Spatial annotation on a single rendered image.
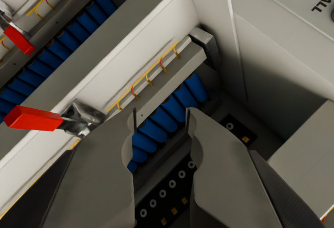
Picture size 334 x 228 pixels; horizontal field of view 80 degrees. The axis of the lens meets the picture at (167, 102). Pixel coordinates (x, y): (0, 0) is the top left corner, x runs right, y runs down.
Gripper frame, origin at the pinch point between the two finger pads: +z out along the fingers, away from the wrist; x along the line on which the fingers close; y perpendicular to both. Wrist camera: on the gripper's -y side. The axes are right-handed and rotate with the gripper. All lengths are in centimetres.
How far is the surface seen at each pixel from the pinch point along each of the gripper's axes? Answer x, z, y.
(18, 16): -18.7, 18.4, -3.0
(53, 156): -10.9, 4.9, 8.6
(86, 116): -6.5, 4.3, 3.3
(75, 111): -7.9, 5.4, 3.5
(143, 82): -1.8, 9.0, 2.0
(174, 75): 1.5, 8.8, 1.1
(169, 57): 0.9, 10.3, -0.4
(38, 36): -16.7, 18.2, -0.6
